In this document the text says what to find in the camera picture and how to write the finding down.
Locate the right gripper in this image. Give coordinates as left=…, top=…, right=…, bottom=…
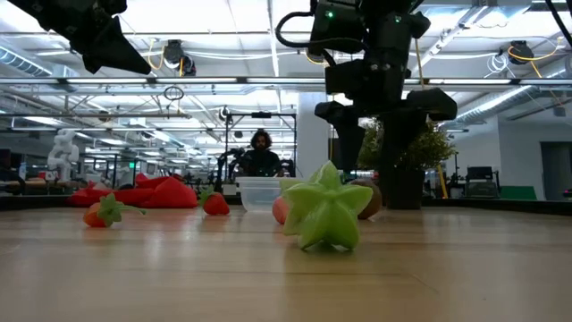
left=314, top=56, right=458, bottom=180

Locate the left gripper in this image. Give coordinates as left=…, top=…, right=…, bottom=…
left=6, top=0, right=153, bottom=76

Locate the brown toy kiwi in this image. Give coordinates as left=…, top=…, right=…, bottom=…
left=350, top=177, right=383, bottom=220

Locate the green toy starfruit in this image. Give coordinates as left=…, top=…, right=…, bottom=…
left=281, top=159, right=374, bottom=251

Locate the pink toy peach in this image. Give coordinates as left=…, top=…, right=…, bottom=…
left=271, top=195, right=291, bottom=225

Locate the clear plastic tupperware container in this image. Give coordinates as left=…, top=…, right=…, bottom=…
left=235, top=176, right=312, bottom=213

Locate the red toy fruit with stem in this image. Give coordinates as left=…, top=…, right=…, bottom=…
left=82, top=191, right=147, bottom=228

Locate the red toy strawberry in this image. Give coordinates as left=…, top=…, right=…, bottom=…
left=198, top=185, right=231, bottom=216

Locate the potted green plant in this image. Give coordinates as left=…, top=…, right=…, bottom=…
left=357, top=116, right=457, bottom=210

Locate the white building column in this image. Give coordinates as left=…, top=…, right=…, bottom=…
left=297, top=91, right=334, bottom=179

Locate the long ceiling light bar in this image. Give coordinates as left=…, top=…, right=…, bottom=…
left=0, top=76, right=572, bottom=87

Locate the black office chair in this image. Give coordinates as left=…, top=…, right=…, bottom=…
left=464, top=165, right=501, bottom=199

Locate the white robot figure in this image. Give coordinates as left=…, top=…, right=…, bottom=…
left=46, top=129, right=80, bottom=182

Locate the person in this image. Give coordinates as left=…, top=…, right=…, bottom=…
left=236, top=129, right=285, bottom=178

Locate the green panel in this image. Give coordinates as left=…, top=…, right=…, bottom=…
left=500, top=185, right=537, bottom=201

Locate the black ceiling cable reel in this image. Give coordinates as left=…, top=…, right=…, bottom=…
left=161, top=38, right=198, bottom=77
left=507, top=39, right=537, bottom=66

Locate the hanging black cable loop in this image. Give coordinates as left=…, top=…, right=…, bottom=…
left=163, top=84, right=185, bottom=102

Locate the silver ceiling air duct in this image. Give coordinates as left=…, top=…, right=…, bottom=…
left=0, top=44, right=80, bottom=81
left=440, top=84, right=572, bottom=131

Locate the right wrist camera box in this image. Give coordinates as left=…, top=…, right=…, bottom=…
left=307, top=0, right=368, bottom=55

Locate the black table frame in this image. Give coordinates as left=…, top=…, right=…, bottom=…
left=0, top=194, right=572, bottom=216

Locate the black background rig frame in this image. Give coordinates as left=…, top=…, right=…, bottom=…
left=223, top=111, right=299, bottom=180

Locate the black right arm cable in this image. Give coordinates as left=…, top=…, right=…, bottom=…
left=273, top=11, right=337, bottom=68

